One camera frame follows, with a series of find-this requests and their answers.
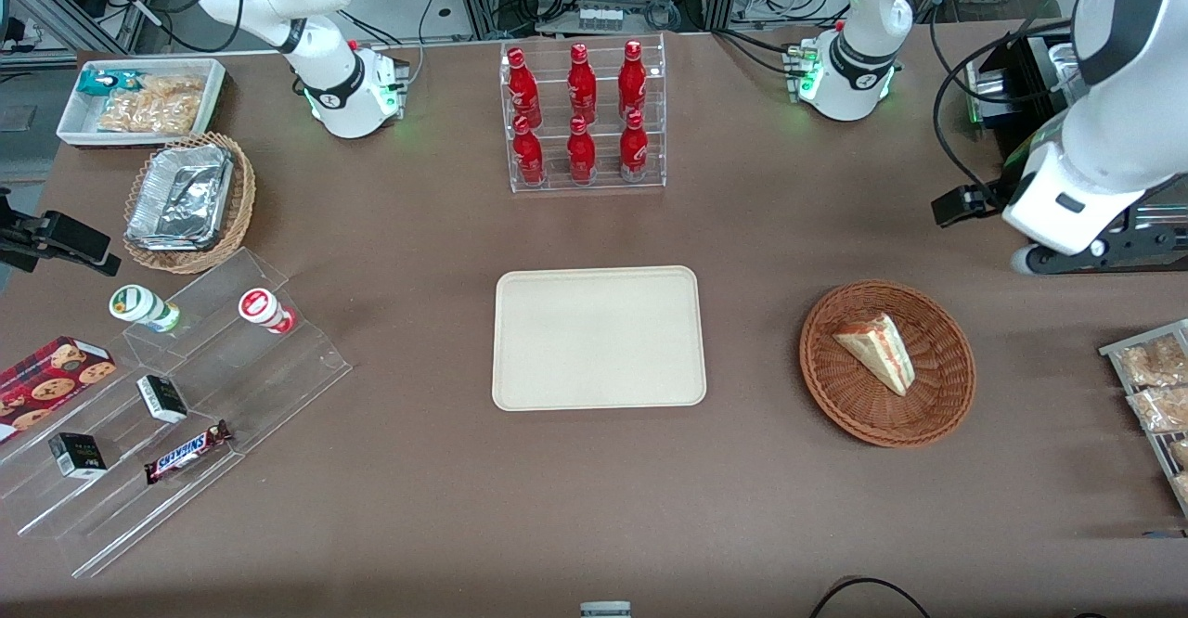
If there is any red lid yogurt cup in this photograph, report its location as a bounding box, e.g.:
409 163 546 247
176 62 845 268
238 289 297 335

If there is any red cola bottle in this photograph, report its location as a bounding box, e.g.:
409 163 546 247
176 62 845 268
568 44 598 125
566 117 597 183
618 40 648 120
619 110 651 181
512 117 546 186
507 47 543 127

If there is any clear bag of crackers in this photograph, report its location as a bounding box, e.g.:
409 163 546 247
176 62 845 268
97 94 201 135
135 75 207 105

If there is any small black box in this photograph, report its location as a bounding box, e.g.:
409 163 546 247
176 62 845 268
136 375 188 424
48 432 109 480

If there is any red cookie box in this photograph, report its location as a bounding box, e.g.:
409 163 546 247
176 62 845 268
0 336 118 444

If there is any Snickers chocolate bar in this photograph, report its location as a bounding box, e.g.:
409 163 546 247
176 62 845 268
144 419 233 485

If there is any black cable loop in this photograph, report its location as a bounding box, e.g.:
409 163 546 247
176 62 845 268
807 577 933 618

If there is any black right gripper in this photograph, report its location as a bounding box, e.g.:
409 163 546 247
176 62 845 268
0 189 122 277

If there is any green lid yogurt cup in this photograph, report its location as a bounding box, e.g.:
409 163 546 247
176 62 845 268
109 285 181 333

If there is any grey snack rack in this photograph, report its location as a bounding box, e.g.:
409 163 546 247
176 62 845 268
1100 319 1188 517

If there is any teal snack packet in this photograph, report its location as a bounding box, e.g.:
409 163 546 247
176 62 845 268
77 69 146 98

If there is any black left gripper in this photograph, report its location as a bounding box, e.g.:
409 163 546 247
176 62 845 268
933 182 1014 227

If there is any steel warmer pan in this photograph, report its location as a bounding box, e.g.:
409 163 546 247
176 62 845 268
1047 43 1091 107

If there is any oval tan wicker basket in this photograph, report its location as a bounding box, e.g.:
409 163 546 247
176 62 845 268
123 132 257 275

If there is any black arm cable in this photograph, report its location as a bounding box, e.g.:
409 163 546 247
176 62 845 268
930 0 1098 194

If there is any black food warmer cabinet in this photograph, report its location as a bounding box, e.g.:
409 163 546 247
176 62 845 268
963 29 1188 276

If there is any silver foil tray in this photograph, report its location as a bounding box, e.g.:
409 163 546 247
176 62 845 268
125 143 235 252

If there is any clear acrylic bottle rack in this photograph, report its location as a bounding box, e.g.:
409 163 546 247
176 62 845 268
499 33 667 194

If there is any clear acrylic stepped stand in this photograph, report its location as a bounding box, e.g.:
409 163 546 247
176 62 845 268
0 247 354 579

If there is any white plastic bin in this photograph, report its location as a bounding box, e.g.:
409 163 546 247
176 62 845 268
56 58 226 148

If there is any triangle sandwich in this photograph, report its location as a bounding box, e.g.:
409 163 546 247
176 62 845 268
832 313 916 397

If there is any round brown wicker basket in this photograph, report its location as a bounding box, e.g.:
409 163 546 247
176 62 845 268
799 280 977 449

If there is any beige rectangular tray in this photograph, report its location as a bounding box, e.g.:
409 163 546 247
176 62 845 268
492 265 708 412

